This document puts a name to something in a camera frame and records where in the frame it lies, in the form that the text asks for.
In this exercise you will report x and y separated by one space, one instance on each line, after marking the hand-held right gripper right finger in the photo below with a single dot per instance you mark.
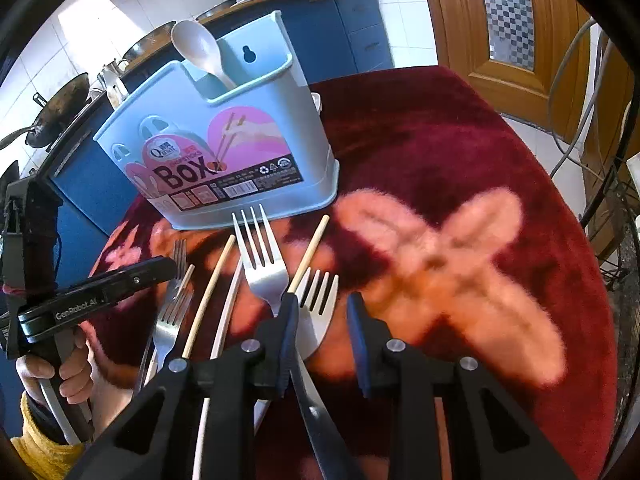
356 325

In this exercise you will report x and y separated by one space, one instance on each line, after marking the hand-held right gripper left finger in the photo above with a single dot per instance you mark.
286 320

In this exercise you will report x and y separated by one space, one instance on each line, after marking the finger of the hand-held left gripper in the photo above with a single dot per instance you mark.
145 275

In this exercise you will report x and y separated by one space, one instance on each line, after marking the white plastic fork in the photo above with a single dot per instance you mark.
316 330

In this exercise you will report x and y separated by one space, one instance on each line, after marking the small steel fork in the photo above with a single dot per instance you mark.
167 330
179 255

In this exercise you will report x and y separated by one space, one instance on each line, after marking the wooden chopstick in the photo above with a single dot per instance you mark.
210 295
186 277
312 245

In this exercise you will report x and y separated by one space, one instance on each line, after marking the large steel fork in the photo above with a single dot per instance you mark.
262 275

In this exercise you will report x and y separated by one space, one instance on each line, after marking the white chopstick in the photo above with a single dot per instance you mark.
225 320

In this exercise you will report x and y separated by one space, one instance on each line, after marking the light blue utensil holder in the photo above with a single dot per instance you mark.
250 125

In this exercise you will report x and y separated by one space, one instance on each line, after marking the person's left hand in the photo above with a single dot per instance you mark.
110 390

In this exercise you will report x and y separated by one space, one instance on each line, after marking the dark wok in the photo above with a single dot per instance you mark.
62 105

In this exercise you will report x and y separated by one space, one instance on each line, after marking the steel kettle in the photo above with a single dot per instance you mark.
112 85

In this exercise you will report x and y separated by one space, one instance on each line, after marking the red flowered blanket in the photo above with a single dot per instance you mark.
425 135

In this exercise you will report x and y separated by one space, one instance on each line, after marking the steel colander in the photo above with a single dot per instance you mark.
150 42

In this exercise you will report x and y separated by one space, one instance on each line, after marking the white plastic spoon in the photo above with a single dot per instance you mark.
195 45

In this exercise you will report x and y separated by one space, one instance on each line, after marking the steel bowl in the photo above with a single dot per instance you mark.
217 9

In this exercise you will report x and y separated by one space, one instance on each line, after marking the wooden door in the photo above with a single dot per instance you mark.
465 25

